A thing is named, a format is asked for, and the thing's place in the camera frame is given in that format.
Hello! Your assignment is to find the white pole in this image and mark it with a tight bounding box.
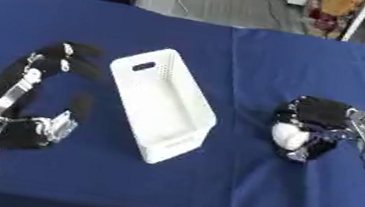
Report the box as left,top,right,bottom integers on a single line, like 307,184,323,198
339,0,365,45

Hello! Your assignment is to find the white round object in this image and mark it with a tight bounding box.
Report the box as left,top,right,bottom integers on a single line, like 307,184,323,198
269,120,314,153

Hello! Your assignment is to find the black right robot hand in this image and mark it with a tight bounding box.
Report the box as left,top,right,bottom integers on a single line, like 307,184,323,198
265,90,361,170

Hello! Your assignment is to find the colourful bag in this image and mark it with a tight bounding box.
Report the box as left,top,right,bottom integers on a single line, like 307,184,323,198
303,0,365,42

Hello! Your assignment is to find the white plastic basket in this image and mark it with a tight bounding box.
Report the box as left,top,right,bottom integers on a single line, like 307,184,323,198
96,41,228,173

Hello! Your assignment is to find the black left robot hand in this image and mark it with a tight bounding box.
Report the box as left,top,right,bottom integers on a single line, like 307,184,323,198
0,31,107,161

